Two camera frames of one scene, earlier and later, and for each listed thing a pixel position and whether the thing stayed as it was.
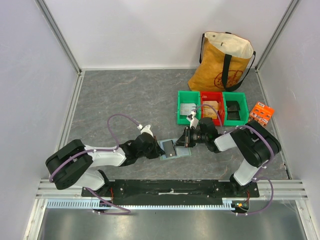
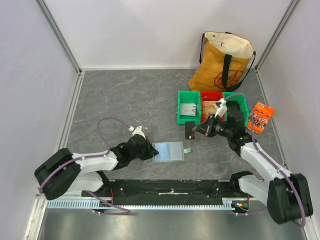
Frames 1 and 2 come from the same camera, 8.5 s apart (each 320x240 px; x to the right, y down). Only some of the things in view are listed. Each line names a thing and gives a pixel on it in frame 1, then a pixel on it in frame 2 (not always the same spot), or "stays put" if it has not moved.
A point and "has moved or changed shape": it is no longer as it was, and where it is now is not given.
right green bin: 235,108 stays put
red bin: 216,96 stays put
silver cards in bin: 186,108 stays put
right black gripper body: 187,137 -> 210,126
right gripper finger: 181,141 -> 205,127
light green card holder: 180,151 has moved or changed shape
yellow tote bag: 225,59 stays put
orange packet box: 261,113 stays put
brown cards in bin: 208,111 stays put
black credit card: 169,148 has moved or changed shape
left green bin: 188,97 stays put
